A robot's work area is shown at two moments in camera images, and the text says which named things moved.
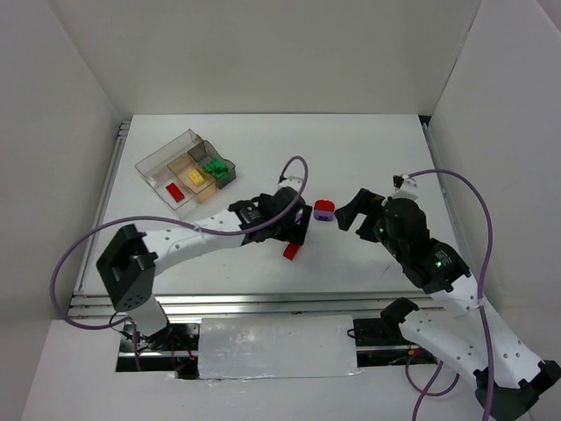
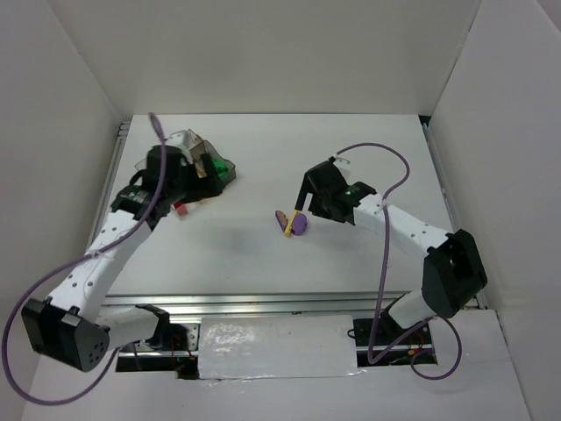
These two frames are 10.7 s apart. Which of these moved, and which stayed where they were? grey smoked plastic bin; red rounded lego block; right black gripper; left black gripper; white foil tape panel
Moved: left black gripper; red rounded lego block; right black gripper
Stayed: grey smoked plastic bin; white foil tape panel
